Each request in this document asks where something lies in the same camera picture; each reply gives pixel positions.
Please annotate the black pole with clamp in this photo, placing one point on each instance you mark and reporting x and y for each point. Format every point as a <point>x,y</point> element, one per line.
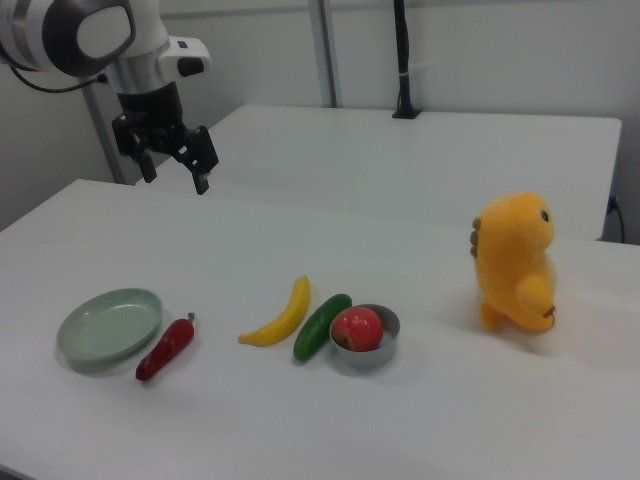
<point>402,50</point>

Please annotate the red apple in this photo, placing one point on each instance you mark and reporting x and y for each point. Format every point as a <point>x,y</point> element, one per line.
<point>357,327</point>

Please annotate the pale green plate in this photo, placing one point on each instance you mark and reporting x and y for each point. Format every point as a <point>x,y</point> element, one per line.
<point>107,325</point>

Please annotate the red chili pepper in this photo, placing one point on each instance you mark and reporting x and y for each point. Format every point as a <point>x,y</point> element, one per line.
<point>167,347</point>

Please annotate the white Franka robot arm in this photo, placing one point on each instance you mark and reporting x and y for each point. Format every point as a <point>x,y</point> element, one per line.
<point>65,30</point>

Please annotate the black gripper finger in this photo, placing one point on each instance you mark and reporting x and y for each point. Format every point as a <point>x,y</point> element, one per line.
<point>146,162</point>
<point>200,150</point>

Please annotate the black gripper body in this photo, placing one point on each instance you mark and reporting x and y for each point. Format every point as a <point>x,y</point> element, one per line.
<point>150,115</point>

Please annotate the grey round bowl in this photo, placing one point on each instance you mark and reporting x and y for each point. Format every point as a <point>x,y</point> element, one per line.
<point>367,358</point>

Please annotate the yellow banana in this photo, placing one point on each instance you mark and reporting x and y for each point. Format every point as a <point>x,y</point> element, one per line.
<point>290,315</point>

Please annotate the yellow plush dinosaur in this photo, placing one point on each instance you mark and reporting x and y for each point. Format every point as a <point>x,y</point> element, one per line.
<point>510,250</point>

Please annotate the white empty table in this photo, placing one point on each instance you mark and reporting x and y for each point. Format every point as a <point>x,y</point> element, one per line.
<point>400,160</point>

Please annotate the green cucumber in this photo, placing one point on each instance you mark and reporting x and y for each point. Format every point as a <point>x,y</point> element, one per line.
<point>320,325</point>

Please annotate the grey partition post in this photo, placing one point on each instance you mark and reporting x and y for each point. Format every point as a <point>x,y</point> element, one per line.
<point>104,135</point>
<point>325,50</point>

